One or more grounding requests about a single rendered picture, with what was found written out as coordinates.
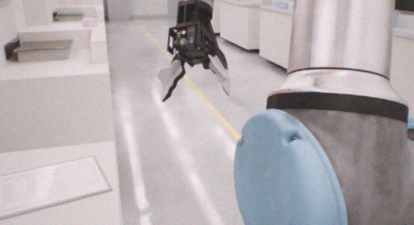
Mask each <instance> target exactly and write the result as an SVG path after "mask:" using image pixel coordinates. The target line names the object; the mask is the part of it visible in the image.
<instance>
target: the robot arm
mask: <svg viewBox="0 0 414 225"><path fill-rule="evenodd" d="M394 8H395V0H294V6H293V17H292V24H291V42H290V49H289V55H288V67H287V77H286V79H285V80H284V81H283V82H282V83H281V84H280V85H277V87H276V88H274V89H273V90H272V91H270V92H269V94H268V100H267V105H266V110H263V111H262V112H258V113H256V114H255V115H253V116H251V117H250V118H249V119H248V120H247V121H246V123H245V125H244V126H243V127H242V131H241V133H242V137H240V138H238V140H237V146H236V150H235V154H234V188H235V192H236V197H237V205H238V207H239V211H240V214H241V216H242V219H243V221H244V224H245V225H414V116H413V117H409V103H408V102H407V101H405V99H404V98H402V97H401V96H400V95H399V94H398V93H397V91H395V90H394V89H393V87H392V85H391V83H390V69H391V60H392V43H393V25H394ZM213 10H214V0H180V1H178V4H177V25H176V26H175V27H170V28H169V34H168V41H167V48H166V50H167V51H168V52H169V53H171V54H172V55H174V49H175V54H176V55H175V56H174V58H173V59H172V65H171V66H170V67H169V68H162V69H161V70H160V71H159V72H158V74H157V77H158V78H159V79H160V81H161V84H162V85H163V89H162V91H161V101H162V102H164V101H166V100H167V99H169V98H170V97H171V94H172V91H173V90H174V89H175V88H176V86H177V83H178V81H179V80H180V79H181V78H182V77H183V76H184V75H185V74H186V70H185V67H184V65H185V63H187V64H189V66H191V67H194V65H195V64H202V66H203V69H206V70H207V69H211V71H212V72H213V73H214V74H217V79H218V80H219V81H220V82H221V84H222V89H223V90H224V91H225V93H226V94H227V95H230V92H231V81H230V75H229V72H228V65H227V59H226V57H225V54H223V52H222V50H221V49H220V48H219V46H218V43H217V39H216V36H215V34H214V30H213V28H212V26H211V20H212V13H213ZM174 29H176V30H177V32H175V31H173V30H174ZM170 36H171V37H172V38H173V40H172V48H171V47H170V46H169V44H170ZM175 41H176V42H175Z"/></svg>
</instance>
